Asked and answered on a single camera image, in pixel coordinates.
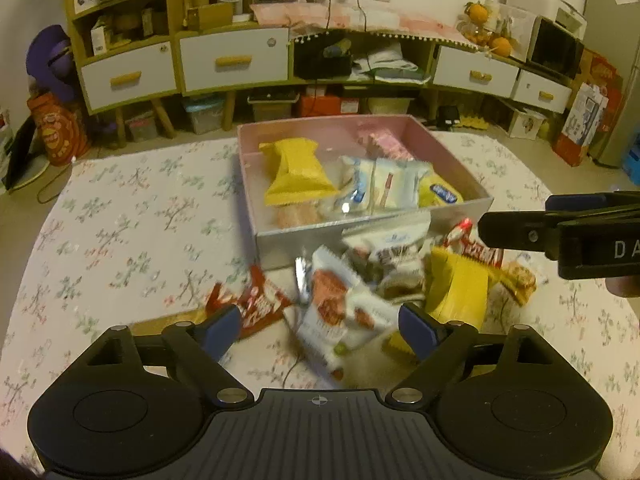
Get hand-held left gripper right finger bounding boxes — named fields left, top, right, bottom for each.
left=385, top=302, right=561, bottom=408

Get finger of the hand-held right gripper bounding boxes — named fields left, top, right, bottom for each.
left=477, top=210, right=563, bottom=262
left=545, top=191, right=640, bottom=213

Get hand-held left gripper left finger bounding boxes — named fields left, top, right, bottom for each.
left=80, top=304, right=253, bottom=408

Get dark red snack packet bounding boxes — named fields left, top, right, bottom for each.
left=206, top=264, right=293, bottom=342

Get plain yellow snack packet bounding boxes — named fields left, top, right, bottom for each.
left=384, top=247, right=501, bottom=367

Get gold bar snack packet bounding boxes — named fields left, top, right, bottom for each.
left=131, top=310, right=213, bottom=336

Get yellow packet with blue label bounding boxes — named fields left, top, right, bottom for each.
left=417, top=167, right=463, bottom=208

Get white packet with nut picture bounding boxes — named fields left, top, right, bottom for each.
left=291, top=245, right=401, bottom=381

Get small silver packet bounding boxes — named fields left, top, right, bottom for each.
left=294, top=255, right=312, bottom=307

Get white serrated snack packet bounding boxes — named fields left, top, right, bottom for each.
left=342, top=219, right=432, bottom=261

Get pink cardboard box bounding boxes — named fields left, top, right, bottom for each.
left=236, top=114, right=493, bottom=271

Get white and grey snack packet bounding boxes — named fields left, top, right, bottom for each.
left=372, top=158, right=432, bottom=210

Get clear biscuit packet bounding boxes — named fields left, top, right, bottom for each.
left=274, top=201, right=323, bottom=229

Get white bread packet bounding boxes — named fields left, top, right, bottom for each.
left=337, top=156, right=378, bottom=213

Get large yellow snack packet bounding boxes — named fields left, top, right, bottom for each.
left=259, top=138, right=338, bottom=207

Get person's right hand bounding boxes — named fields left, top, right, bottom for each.
left=605, top=277, right=640, bottom=299

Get white patterned box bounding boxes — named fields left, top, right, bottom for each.
left=510, top=110, right=548, bottom=140

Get red and white gift bags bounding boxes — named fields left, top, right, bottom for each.
left=552, top=52, right=623, bottom=166

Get grey refrigerator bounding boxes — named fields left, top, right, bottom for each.
left=585, top=0, right=640, bottom=168

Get black microwave oven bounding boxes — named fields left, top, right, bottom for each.
left=527, top=15, right=586, bottom=78

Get clear bin with pale contents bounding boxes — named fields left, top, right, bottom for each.
left=367, top=95, right=413, bottom=116

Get oranges in clear container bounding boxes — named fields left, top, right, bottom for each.
left=457, top=0, right=516, bottom=57

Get stack of loose papers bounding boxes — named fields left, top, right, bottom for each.
left=352, top=42, right=433, bottom=83

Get blue-lidded plastic bin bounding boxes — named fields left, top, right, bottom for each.
left=182, top=97, right=226, bottom=136

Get small clear plastic bin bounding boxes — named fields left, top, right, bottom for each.
left=125, top=110, right=161, bottom=142

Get red flat box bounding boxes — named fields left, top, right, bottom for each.
left=300, top=95, right=346, bottom=118

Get clear bin with dark contents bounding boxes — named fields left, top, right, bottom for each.
left=247, top=92, right=296, bottom=123

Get pink cloth runner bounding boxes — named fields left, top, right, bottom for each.
left=250, top=0, right=496, bottom=53

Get orange printed bag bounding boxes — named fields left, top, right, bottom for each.
left=27, top=92, right=91, bottom=168

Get black flat board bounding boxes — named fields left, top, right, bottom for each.
left=4, top=120, right=41, bottom=191

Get tall wooden shelf cabinet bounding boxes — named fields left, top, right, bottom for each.
left=62, top=0, right=293, bottom=138

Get small cardboard box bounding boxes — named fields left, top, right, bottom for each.
left=187, top=2, right=236, bottom=31

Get white drawer with wooden handle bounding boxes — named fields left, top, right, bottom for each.
left=512, top=70, right=573, bottom=113
left=179, top=27, right=291, bottom=93
left=80, top=42, right=178, bottom=113
left=432, top=45, right=521, bottom=98

